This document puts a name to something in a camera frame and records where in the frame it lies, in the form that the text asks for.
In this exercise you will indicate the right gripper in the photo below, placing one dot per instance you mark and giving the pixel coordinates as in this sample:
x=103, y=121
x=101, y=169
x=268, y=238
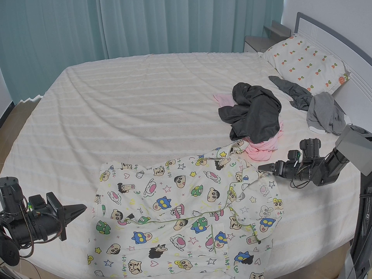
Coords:
x=290, y=170

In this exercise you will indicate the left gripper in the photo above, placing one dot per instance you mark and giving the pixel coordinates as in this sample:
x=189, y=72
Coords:
x=37, y=227

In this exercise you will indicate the white printed pyjama top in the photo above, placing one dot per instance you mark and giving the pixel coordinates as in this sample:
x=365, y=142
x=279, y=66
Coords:
x=174, y=214

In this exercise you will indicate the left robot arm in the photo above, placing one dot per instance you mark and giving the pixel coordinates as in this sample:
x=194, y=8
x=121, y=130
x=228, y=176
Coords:
x=10, y=195

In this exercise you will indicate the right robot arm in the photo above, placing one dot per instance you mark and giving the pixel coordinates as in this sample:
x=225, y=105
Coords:
x=351, y=150

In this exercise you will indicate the bed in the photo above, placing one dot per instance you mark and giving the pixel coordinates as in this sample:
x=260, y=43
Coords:
x=130, y=97

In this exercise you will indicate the pink garment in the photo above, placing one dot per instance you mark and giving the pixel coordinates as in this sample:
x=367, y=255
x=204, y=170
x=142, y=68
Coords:
x=261, y=153

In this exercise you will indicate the black garment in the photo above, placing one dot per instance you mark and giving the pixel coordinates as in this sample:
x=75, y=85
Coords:
x=258, y=115

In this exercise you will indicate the grey garment with white trim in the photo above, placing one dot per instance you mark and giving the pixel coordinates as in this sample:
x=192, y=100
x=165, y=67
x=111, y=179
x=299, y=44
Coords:
x=324, y=112

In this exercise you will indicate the dark grey garment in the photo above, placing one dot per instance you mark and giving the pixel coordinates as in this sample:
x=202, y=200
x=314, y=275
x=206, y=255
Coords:
x=295, y=91

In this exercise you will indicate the white printed pillow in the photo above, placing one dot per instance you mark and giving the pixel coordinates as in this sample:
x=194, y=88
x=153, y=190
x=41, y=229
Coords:
x=308, y=61

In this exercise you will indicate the grey bedside table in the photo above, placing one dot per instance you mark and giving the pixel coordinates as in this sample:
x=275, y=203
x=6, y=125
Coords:
x=257, y=43

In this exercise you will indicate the blue-green curtain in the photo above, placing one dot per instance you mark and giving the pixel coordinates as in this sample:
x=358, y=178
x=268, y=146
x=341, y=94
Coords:
x=145, y=16

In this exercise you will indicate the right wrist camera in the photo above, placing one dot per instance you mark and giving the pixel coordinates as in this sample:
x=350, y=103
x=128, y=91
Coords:
x=293, y=156

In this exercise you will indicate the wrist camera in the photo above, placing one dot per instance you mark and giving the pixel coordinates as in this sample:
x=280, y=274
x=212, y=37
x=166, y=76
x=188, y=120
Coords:
x=37, y=203
x=293, y=156

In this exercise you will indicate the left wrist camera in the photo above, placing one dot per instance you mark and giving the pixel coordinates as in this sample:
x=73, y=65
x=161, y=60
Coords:
x=37, y=203

